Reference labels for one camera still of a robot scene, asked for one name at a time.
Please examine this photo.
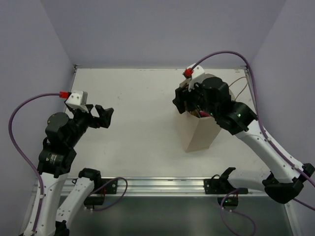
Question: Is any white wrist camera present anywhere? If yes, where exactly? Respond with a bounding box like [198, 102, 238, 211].
[65, 90, 89, 114]
[183, 63, 205, 91]

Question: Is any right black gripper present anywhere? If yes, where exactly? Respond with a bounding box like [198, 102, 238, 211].
[173, 77, 220, 119]

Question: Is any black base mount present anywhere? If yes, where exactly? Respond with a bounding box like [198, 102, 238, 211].
[203, 174, 239, 209]
[84, 178, 118, 211]

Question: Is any aluminium mounting rail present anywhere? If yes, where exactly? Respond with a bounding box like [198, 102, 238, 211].
[31, 176, 269, 197]

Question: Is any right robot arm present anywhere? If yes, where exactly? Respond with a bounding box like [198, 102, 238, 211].
[173, 77, 315, 204]

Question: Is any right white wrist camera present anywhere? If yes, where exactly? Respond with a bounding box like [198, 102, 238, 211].
[183, 63, 205, 91]

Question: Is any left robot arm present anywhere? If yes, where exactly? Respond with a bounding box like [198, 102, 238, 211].
[22, 105, 114, 236]

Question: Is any purple berry candy bag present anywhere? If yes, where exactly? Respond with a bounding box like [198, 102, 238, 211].
[199, 111, 209, 118]

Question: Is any brown paper bag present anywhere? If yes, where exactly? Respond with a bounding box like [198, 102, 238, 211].
[175, 72, 248, 153]

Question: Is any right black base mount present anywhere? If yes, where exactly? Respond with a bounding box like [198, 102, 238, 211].
[203, 174, 239, 209]

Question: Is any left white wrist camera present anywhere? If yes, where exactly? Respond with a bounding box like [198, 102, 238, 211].
[65, 90, 89, 114]

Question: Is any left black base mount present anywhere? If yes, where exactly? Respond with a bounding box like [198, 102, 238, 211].
[84, 178, 118, 211]

